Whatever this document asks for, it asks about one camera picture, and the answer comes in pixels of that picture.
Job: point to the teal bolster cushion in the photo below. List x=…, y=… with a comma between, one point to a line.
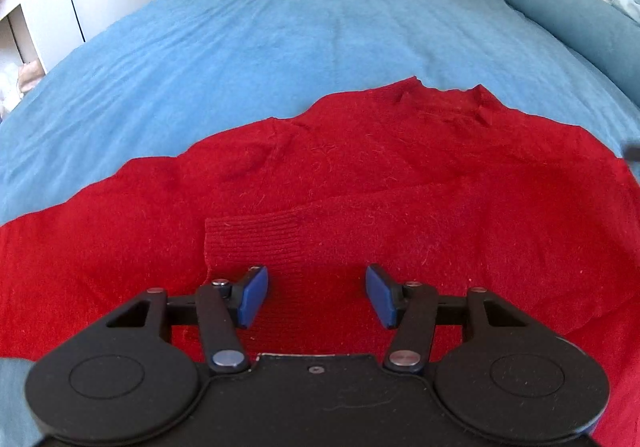
x=596, y=30

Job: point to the red knit sweater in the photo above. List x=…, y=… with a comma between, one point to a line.
x=448, y=188

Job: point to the white shelving unit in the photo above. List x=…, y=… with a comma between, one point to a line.
x=36, y=35

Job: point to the blue bed blanket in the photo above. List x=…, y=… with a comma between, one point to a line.
x=179, y=71

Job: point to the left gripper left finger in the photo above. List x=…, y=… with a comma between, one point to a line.
x=138, y=370

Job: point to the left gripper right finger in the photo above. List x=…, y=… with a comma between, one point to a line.
x=493, y=368

